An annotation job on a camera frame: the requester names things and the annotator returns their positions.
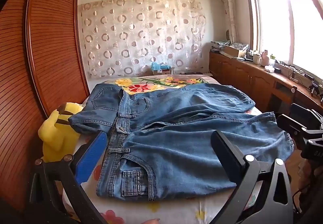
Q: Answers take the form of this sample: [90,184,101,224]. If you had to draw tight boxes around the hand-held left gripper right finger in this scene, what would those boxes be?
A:
[210,130,296,224]

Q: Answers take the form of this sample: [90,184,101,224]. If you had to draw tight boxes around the pink and white bottle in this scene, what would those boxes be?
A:
[261,49,270,67]

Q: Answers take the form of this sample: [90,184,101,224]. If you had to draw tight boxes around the long wooden cabinet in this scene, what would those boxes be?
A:
[209,51,323,118]

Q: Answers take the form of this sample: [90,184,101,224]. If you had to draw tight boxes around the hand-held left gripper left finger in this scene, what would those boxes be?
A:
[25,130,109,224]

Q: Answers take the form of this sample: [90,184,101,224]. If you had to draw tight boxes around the window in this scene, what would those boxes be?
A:
[246,0,323,79]

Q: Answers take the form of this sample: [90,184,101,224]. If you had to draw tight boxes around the circle patterned sheer curtain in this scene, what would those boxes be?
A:
[80,0,210,78]

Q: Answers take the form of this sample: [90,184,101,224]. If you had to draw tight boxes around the bed with floral sheet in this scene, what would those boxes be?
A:
[40,74,293,224]

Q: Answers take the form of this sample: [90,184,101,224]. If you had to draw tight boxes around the cardboard box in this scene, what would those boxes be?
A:
[223,45,247,58]

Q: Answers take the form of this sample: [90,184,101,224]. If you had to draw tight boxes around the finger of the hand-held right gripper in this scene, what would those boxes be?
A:
[277,113,307,137]
[290,104,323,127]

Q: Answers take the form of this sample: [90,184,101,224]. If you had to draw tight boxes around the wooden slatted wardrobe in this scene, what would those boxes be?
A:
[0,0,90,214]

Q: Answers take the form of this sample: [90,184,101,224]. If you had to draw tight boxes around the blue denim jeans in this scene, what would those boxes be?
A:
[69,83,294,202]

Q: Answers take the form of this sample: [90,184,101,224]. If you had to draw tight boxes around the yellow plush toy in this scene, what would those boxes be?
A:
[38,102,85,162]

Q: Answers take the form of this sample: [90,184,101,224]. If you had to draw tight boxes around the pale side curtain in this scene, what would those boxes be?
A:
[218,0,238,43]

